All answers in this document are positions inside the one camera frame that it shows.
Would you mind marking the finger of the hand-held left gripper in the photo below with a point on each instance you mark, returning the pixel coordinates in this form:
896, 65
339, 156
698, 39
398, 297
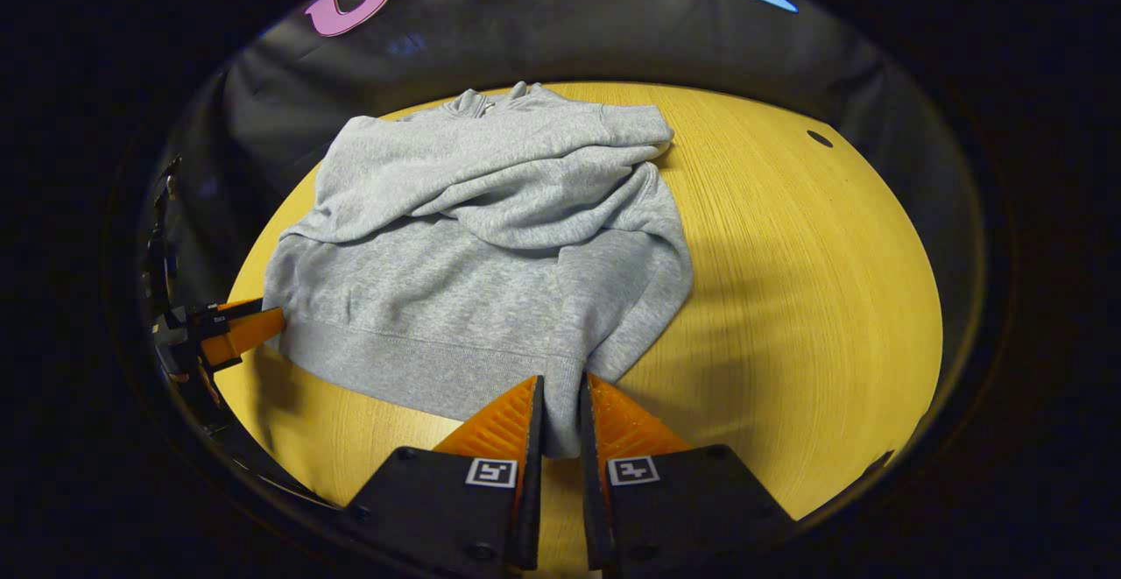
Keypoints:
245, 329

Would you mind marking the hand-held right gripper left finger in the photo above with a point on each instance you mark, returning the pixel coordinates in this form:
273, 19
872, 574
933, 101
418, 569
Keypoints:
532, 509

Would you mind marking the grey zip-neck sweatshirt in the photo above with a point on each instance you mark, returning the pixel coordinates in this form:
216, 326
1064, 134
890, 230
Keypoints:
473, 299

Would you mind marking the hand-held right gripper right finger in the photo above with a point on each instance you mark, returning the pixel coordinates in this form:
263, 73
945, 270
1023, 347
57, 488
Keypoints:
592, 509

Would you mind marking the black backdrop cloth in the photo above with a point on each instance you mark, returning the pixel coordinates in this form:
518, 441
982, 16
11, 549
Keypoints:
569, 36

